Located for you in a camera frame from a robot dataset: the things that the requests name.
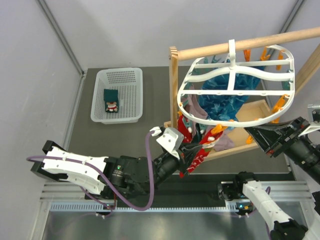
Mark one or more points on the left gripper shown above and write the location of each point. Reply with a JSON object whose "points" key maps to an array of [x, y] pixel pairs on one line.
{"points": [[185, 154]]}

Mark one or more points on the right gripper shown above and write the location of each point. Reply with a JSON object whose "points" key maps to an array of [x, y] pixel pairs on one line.
{"points": [[273, 134]]}

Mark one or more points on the red patterned sock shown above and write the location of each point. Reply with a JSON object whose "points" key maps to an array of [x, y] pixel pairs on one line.
{"points": [[185, 127], [202, 152]]}

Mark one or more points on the white clip hanger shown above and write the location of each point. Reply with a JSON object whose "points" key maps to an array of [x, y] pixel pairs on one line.
{"points": [[212, 93]]}

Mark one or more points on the green reindeer sock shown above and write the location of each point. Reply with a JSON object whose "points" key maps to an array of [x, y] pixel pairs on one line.
{"points": [[111, 100]]}

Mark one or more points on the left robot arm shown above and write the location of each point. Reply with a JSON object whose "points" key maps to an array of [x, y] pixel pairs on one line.
{"points": [[102, 176]]}

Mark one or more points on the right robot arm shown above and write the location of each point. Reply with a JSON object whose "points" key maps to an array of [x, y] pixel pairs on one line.
{"points": [[304, 157]]}

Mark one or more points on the wooden rack stand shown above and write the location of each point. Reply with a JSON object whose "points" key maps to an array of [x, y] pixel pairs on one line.
{"points": [[180, 62]]}

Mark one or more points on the mauve cloth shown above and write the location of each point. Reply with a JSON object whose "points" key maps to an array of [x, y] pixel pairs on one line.
{"points": [[191, 105]]}

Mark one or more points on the blue patterned cloth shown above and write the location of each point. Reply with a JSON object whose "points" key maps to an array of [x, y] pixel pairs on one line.
{"points": [[225, 107]]}

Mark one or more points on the white plastic basket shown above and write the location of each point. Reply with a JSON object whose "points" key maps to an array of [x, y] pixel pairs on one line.
{"points": [[129, 82]]}

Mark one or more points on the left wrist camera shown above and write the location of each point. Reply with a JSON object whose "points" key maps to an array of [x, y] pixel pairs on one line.
{"points": [[169, 138]]}

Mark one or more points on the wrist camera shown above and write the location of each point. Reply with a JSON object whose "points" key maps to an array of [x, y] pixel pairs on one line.
{"points": [[314, 115], [169, 138]]}

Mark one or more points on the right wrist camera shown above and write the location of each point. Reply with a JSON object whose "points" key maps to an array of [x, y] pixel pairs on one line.
{"points": [[314, 115]]}

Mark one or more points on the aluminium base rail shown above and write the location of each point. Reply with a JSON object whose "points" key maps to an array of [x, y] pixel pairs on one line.
{"points": [[69, 197]]}

